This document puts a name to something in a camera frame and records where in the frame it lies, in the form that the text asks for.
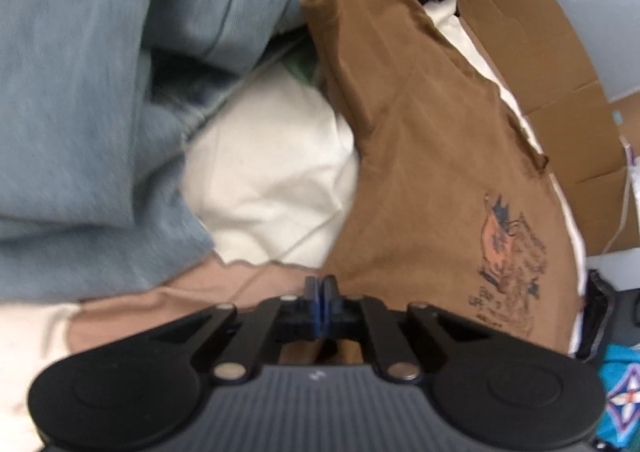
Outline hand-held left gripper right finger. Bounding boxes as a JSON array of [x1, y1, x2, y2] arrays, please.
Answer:
[[321, 276, 493, 380]]

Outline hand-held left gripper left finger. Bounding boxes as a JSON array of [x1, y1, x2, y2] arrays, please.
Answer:
[[150, 276, 319, 380]]

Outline black bag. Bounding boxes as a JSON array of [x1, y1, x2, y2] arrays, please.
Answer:
[[575, 269, 640, 363]]

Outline blue cartoon printed blanket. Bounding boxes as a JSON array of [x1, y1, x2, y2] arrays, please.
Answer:
[[597, 344, 640, 448]]

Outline brown printed t-shirt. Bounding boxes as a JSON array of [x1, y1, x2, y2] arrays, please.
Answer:
[[300, 0, 583, 358]]

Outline light blue jeans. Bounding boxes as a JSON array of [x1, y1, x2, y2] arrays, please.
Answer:
[[0, 0, 321, 303]]

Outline cream cartoon printed bedsheet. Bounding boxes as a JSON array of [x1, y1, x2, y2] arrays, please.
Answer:
[[0, 0, 588, 433]]

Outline brown cardboard sheet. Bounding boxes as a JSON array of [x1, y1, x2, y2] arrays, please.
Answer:
[[457, 0, 640, 258]]

